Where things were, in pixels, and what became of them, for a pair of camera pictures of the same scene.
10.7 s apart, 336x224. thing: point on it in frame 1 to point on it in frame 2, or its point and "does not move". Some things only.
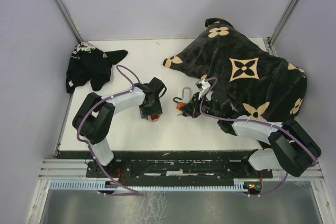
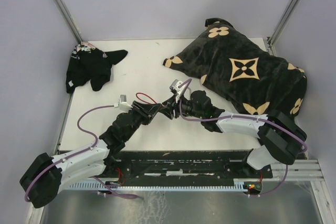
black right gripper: (191, 108) to (170, 105)
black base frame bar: (190, 165) does not move
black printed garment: (86, 62) does not move
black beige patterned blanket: (262, 86) does not move
